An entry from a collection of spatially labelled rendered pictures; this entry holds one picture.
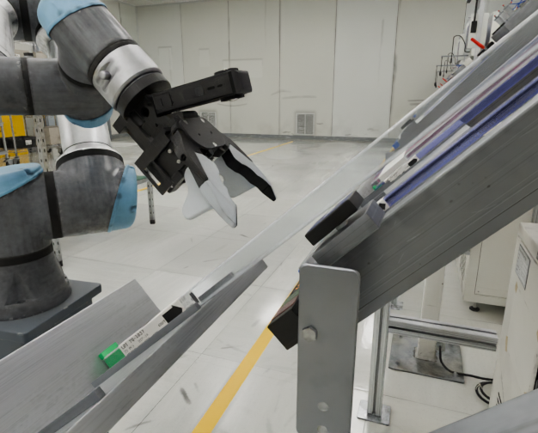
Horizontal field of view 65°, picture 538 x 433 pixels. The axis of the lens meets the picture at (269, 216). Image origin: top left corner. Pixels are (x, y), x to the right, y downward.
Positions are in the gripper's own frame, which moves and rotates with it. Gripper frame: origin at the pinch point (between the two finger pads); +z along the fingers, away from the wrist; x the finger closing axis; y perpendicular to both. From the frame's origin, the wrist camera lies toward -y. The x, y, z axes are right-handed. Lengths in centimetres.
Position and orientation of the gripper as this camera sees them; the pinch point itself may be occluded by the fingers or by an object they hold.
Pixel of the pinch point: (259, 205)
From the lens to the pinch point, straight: 49.8
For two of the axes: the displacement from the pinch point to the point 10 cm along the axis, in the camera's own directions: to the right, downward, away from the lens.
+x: -3.4, 2.6, -9.0
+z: 6.6, 7.5, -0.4
